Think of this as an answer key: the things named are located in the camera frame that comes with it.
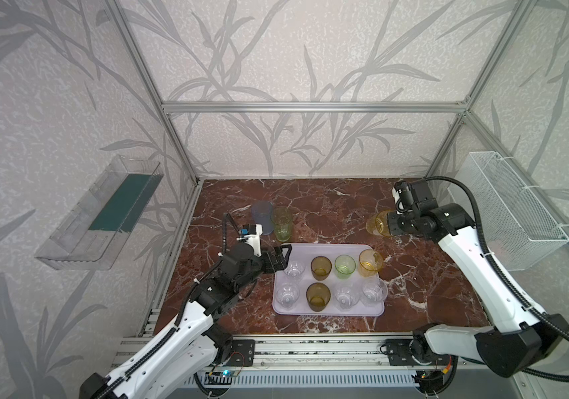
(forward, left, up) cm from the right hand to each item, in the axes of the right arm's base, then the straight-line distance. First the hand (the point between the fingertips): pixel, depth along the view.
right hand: (393, 219), depth 77 cm
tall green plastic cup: (+18, +38, -24) cm, 48 cm away
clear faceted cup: (-6, +32, -24) cm, 40 cm away
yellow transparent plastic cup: (-4, +4, -21) cm, 22 cm away
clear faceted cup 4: (-13, +4, -25) cm, 28 cm away
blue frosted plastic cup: (+15, +44, -17) cm, 50 cm away
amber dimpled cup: (-6, +22, -21) cm, 31 cm away
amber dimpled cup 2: (-16, +24, -22) cm, 36 cm away
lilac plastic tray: (-11, +19, -22) cm, 31 cm away
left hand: (-8, +35, -4) cm, 36 cm away
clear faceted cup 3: (-16, +14, -23) cm, 31 cm away
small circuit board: (-37, +52, -23) cm, 68 cm away
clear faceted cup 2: (-15, +34, -23) cm, 44 cm away
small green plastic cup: (-5, +13, -23) cm, 27 cm away
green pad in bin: (-6, +76, +13) cm, 77 cm away
